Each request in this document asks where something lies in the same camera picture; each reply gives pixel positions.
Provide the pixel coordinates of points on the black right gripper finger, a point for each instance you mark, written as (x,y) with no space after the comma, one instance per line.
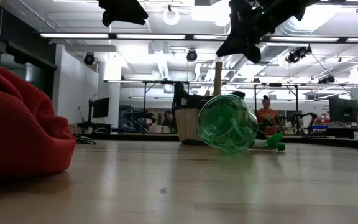
(233,46)
(255,53)

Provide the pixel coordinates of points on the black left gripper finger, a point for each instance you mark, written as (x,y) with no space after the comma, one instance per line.
(129,11)

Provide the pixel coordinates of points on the green plastic spray bottle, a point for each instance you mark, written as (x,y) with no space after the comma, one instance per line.
(225,124)

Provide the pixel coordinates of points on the beige green-trimmed gardening bag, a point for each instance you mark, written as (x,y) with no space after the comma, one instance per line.
(186,124)

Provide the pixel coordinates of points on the black background robot arm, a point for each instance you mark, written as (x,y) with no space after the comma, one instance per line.
(141,117)
(304,115)

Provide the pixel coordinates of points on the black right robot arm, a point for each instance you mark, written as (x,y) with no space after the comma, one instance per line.
(291,6)

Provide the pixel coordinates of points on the red knit gardening glove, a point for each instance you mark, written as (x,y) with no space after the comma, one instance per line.
(17,124)

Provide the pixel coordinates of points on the black ceiling spotlight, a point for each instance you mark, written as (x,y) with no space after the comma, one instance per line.
(89,58)
(191,55)

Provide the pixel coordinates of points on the round white ceiling lamp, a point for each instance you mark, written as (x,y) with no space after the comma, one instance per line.
(171,24)

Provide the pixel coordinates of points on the person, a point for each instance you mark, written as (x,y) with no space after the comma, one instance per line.
(267,116)
(168,117)

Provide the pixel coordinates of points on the black computer monitor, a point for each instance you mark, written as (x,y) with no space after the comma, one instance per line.
(98,109)
(343,109)

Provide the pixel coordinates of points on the dark background desk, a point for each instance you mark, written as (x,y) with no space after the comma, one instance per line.
(98,127)
(346,130)

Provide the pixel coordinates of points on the long fluorescent light rail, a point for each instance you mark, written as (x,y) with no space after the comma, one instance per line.
(73,35)

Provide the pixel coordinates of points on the silver ventilation duct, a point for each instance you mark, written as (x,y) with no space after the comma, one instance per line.
(291,28)

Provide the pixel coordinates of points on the black ceiling mounted camera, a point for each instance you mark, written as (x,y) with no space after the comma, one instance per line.
(297,54)

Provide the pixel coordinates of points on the black metal workstation frame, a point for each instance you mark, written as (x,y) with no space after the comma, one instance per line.
(166,82)

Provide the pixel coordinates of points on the small black ceiling camera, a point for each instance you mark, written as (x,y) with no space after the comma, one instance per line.
(326,80)

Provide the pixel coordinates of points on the black aluminium table frame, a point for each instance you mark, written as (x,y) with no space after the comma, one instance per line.
(120,136)

